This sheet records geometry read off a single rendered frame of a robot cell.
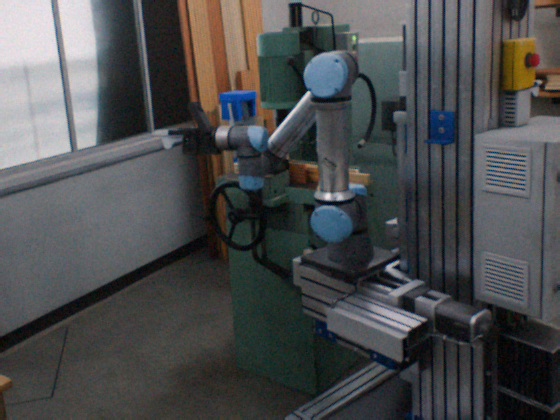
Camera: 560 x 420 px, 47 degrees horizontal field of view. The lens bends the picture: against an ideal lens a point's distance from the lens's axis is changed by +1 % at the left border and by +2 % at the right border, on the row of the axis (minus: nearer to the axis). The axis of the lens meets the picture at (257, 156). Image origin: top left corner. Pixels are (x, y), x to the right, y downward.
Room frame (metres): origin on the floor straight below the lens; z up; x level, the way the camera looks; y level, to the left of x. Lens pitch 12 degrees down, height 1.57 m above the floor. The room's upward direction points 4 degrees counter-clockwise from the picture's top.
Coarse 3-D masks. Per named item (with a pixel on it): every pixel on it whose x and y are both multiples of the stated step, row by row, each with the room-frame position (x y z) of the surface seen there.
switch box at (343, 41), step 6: (336, 36) 2.81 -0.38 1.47; (342, 36) 2.79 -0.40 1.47; (348, 36) 2.78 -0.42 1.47; (336, 42) 2.81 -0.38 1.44; (342, 42) 2.79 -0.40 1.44; (348, 42) 2.78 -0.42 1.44; (336, 48) 2.81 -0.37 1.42; (342, 48) 2.79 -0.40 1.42; (348, 48) 2.78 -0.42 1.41; (354, 54) 2.82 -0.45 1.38
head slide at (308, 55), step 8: (304, 56) 2.70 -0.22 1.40; (312, 56) 2.74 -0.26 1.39; (304, 64) 2.70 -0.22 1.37; (304, 72) 2.70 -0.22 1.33; (304, 88) 2.70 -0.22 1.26; (304, 96) 2.70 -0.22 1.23; (288, 112) 2.75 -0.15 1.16; (312, 128) 2.72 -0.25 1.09; (304, 136) 2.70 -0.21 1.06; (312, 136) 2.72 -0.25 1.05; (304, 144) 2.71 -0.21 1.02; (312, 144) 2.72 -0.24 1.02
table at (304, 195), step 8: (224, 176) 2.70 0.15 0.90; (232, 176) 2.69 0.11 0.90; (216, 184) 2.70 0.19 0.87; (296, 184) 2.49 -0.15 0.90; (304, 184) 2.48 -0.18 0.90; (312, 184) 2.47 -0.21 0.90; (240, 192) 2.62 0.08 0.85; (288, 192) 2.46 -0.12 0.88; (296, 192) 2.43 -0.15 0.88; (304, 192) 2.41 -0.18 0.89; (312, 192) 2.39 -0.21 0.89; (264, 200) 2.42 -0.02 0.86; (272, 200) 2.39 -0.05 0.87; (280, 200) 2.41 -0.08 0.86; (288, 200) 2.45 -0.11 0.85; (296, 200) 2.44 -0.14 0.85; (304, 200) 2.41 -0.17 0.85; (312, 200) 2.39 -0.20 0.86
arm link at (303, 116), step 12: (300, 108) 1.91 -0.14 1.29; (312, 108) 1.90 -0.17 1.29; (288, 120) 1.94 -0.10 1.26; (300, 120) 1.91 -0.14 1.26; (312, 120) 1.91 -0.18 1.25; (276, 132) 1.96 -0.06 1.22; (288, 132) 1.93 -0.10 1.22; (300, 132) 1.93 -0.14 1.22; (276, 144) 1.95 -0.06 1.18; (288, 144) 1.94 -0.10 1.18; (276, 156) 1.95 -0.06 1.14; (276, 168) 2.01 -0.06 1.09
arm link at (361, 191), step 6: (354, 186) 1.88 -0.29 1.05; (360, 186) 1.88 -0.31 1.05; (354, 192) 1.84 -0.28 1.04; (360, 192) 1.85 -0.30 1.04; (366, 192) 1.88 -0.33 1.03; (360, 198) 1.85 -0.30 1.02; (366, 198) 1.87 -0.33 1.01; (360, 204) 1.83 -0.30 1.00; (366, 204) 1.87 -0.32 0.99; (360, 210) 1.82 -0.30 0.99; (366, 210) 1.87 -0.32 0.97; (360, 216) 1.82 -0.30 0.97; (366, 216) 1.87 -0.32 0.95; (360, 222) 1.85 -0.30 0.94; (366, 222) 1.87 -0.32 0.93; (354, 228) 1.84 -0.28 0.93; (360, 228) 1.85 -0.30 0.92
